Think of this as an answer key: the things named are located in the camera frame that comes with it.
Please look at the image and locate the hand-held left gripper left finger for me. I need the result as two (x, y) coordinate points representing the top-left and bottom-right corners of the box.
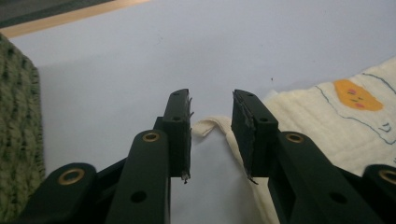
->
(153, 88), (192, 185)

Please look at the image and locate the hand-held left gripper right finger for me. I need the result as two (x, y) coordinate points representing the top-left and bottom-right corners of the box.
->
(231, 89), (279, 185)

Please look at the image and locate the cream towel with orange print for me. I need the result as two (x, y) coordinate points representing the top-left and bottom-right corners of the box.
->
(191, 57), (396, 224)

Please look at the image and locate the green woven basket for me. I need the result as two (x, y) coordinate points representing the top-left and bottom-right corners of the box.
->
(0, 32), (47, 223)

